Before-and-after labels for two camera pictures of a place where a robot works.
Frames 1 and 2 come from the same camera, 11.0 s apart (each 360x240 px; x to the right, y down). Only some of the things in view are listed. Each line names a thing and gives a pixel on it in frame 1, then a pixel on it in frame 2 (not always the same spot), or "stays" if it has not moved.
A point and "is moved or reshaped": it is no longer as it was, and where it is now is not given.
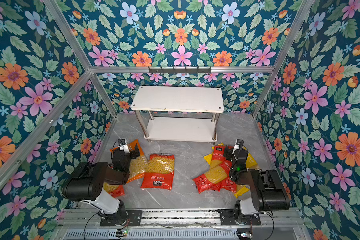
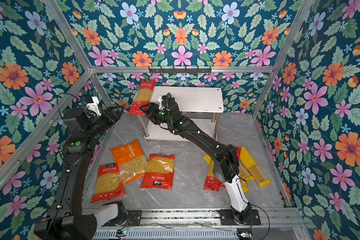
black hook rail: (198, 70) stays
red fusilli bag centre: (159, 172) stays
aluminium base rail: (275, 218) stays
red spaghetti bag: (219, 152) is moved or reshaped
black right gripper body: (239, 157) → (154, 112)
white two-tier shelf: (178, 113) stays
